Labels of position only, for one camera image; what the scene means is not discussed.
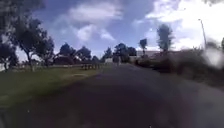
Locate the large dark tree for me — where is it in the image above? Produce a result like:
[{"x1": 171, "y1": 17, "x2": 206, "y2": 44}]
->
[{"x1": 0, "y1": 0, "x2": 56, "y2": 72}]

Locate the dark grey asphalt path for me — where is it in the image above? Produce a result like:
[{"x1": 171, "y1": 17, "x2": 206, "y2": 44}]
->
[{"x1": 0, "y1": 62, "x2": 224, "y2": 128}]

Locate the small slim tree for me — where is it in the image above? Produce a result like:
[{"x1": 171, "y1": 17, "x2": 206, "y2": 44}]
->
[{"x1": 138, "y1": 37, "x2": 149, "y2": 56}]

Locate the row of bushes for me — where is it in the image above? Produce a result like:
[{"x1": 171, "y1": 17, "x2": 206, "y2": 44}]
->
[{"x1": 134, "y1": 49, "x2": 224, "y2": 88}]

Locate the tall slim tree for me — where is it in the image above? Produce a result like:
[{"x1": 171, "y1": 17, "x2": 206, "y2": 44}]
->
[{"x1": 156, "y1": 23, "x2": 175, "y2": 53}]

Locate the street lamp pole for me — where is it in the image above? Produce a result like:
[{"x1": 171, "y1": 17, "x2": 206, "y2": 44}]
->
[{"x1": 197, "y1": 18, "x2": 209, "y2": 51}]

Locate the row of dark bollards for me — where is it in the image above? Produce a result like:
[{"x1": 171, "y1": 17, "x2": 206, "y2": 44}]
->
[{"x1": 80, "y1": 63, "x2": 103, "y2": 71}]

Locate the small dark tree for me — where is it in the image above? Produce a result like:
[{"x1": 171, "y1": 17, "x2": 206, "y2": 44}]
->
[{"x1": 0, "y1": 42, "x2": 20, "y2": 70}]

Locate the distant row of trees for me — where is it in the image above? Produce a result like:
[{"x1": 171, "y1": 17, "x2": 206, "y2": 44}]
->
[{"x1": 53, "y1": 42, "x2": 138, "y2": 65}]

